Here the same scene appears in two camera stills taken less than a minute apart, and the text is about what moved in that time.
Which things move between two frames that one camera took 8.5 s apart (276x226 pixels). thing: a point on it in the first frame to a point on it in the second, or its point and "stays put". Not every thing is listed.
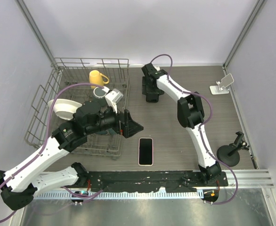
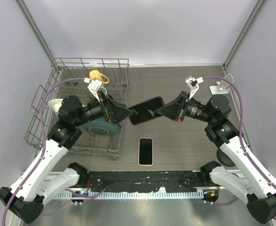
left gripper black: (127, 126) to (114, 112)
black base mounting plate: (120, 181) stays put
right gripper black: (145, 88) to (171, 110)
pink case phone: (145, 151) stays put
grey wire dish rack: (85, 95) stays put
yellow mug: (95, 77) stays put
